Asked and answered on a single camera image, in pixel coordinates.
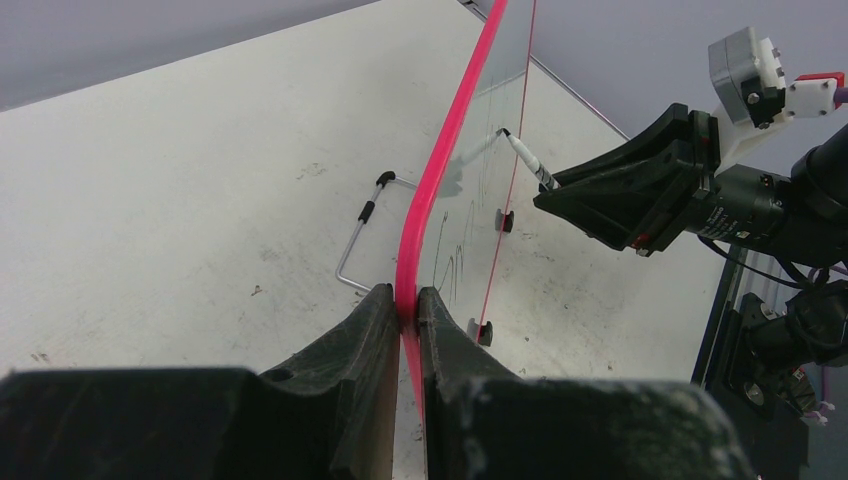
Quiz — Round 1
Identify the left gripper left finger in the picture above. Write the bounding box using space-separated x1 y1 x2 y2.
1 284 399 479

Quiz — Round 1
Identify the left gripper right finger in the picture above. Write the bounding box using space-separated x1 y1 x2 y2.
417 287 755 479

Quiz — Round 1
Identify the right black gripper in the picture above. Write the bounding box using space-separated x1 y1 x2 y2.
533 103 805 256

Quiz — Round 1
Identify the white whiteboard marker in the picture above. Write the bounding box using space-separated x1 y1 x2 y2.
500 128 560 191

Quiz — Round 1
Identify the pink framed whiteboard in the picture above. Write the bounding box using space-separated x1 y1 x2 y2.
394 1 536 408

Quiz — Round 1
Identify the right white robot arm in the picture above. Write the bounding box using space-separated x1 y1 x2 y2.
534 103 847 289

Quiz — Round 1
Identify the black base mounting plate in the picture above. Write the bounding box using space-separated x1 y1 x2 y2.
688 248 823 480

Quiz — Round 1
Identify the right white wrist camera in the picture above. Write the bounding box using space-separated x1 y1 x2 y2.
708 27 847 174

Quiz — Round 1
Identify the metal wire whiteboard stand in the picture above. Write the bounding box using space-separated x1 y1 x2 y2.
334 170 420 294

